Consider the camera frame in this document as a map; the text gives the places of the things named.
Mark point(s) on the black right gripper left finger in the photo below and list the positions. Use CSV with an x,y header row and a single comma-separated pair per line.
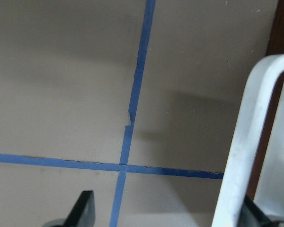
x,y
82,213

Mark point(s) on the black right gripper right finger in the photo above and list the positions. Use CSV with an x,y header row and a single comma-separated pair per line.
x,y
252,216

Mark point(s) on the wooden drawer with white handle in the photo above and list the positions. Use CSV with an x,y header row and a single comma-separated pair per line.
x,y
265,188

